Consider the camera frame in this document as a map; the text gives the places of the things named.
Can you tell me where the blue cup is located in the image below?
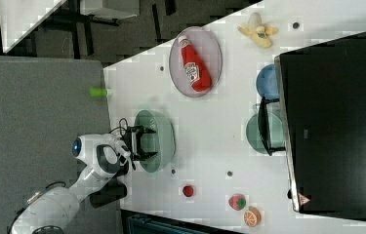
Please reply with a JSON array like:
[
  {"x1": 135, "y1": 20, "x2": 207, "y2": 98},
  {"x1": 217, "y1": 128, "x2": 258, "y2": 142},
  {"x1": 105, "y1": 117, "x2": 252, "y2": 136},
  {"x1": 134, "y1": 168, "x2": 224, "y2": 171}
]
[{"x1": 256, "y1": 64, "x2": 279, "y2": 99}]

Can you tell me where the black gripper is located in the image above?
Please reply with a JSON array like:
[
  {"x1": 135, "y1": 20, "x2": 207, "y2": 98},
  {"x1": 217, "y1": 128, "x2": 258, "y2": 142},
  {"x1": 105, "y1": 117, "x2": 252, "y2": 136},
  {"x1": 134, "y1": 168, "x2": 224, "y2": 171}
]
[{"x1": 122, "y1": 126, "x2": 156, "y2": 161}]

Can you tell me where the grey foam panel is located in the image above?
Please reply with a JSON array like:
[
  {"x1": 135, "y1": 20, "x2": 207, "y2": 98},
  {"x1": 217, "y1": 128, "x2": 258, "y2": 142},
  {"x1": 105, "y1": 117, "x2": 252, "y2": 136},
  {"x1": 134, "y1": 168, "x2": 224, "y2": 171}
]
[{"x1": 0, "y1": 57, "x2": 110, "y2": 234}]

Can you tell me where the red strawberry toy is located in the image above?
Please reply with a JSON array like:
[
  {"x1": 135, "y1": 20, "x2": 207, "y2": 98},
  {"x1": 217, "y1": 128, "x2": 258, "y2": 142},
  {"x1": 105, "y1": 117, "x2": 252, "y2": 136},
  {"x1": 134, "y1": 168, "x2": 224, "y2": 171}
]
[{"x1": 183, "y1": 185, "x2": 194, "y2": 197}]

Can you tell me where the red green apple toy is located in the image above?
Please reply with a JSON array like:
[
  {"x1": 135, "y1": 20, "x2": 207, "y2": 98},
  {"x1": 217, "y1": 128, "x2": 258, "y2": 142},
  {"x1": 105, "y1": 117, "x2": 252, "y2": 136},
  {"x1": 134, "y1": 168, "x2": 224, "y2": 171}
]
[{"x1": 228, "y1": 194, "x2": 246, "y2": 211}]

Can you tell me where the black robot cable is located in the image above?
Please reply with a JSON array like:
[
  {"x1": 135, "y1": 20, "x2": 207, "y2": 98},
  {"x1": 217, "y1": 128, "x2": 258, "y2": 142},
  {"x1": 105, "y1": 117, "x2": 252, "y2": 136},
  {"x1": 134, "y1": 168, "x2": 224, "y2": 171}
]
[{"x1": 108, "y1": 117, "x2": 130, "y2": 135}]

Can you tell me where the orange slice toy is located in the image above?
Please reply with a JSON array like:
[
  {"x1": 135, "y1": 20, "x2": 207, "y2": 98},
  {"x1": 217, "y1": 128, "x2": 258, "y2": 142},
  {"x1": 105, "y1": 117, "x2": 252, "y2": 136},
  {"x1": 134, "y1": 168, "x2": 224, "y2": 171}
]
[{"x1": 243, "y1": 207, "x2": 262, "y2": 227}]

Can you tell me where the black oven door handle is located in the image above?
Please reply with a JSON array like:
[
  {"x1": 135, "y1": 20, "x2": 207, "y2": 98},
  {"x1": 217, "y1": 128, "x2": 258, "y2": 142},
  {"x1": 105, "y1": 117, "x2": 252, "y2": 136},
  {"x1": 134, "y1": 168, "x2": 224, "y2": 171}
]
[{"x1": 258, "y1": 97, "x2": 286, "y2": 156}]

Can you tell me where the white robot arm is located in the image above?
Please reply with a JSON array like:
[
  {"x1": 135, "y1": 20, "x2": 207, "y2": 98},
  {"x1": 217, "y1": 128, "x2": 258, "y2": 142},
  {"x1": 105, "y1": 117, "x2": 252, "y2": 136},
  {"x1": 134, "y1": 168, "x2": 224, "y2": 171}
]
[{"x1": 8, "y1": 126, "x2": 157, "y2": 234}]

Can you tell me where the green round plate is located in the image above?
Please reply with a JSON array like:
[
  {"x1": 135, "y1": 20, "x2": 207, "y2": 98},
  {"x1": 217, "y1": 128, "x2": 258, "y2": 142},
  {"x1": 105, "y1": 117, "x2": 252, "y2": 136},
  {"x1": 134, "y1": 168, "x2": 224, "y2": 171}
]
[{"x1": 246, "y1": 112, "x2": 285, "y2": 154}]

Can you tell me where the grey round plate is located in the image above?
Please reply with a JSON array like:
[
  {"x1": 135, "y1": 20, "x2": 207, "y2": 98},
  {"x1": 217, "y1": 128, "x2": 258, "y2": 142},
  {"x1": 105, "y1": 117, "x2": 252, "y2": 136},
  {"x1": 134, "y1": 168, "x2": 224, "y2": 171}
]
[{"x1": 168, "y1": 26, "x2": 223, "y2": 98}]

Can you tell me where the red ketchup bottle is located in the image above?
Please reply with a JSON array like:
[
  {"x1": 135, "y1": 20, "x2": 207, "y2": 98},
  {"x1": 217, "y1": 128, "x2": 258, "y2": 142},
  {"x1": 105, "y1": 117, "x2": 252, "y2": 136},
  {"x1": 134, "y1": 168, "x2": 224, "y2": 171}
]
[{"x1": 178, "y1": 36, "x2": 212, "y2": 93}]

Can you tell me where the green plastic strainer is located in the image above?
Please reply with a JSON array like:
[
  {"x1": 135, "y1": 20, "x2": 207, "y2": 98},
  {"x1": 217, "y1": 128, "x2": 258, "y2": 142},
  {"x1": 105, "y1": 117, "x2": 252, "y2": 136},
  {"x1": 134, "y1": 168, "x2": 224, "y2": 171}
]
[{"x1": 135, "y1": 110, "x2": 176, "y2": 173}]

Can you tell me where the yellow banana toy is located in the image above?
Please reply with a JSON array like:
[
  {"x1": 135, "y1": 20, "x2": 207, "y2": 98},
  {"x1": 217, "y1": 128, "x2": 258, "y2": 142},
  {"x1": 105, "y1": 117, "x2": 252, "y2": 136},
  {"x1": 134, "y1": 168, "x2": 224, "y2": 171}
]
[{"x1": 237, "y1": 13, "x2": 278, "y2": 49}]

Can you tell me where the black toaster oven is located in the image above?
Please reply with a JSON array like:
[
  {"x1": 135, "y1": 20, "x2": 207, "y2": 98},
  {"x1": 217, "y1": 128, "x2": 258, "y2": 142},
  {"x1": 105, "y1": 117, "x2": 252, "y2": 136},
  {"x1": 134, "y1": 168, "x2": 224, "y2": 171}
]
[{"x1": 275, "y1": 32, "x2": 366, "y2": 221}]

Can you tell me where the green cylinder toy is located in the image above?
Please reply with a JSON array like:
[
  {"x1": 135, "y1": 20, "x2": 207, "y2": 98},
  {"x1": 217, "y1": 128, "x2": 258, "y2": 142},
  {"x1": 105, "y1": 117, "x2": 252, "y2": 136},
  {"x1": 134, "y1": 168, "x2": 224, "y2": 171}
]
[{"x1": 89, "y1": 87, "x2": 108, "y2": 98}]

